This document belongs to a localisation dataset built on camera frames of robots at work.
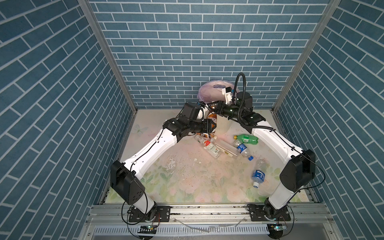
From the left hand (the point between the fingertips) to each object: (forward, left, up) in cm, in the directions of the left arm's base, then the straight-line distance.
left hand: (214, 125), depth 74 cm
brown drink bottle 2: (+12, -1, -26) cm, 28 cm away
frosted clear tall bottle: (+1, -10, -25) cm, 27 cm away
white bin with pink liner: (+34, -2, -6) cm, 35 cm away
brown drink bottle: (+2, +1, +4) cm, 5 cm away
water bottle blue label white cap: (-18, -25, -22) cm, 38 cm away
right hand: (+9, +3, +6) cm, 12 cm away
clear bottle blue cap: (0, -21, -24) cm, 32 cm away
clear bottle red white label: (+2, +1, -23) cm, 23 cm away
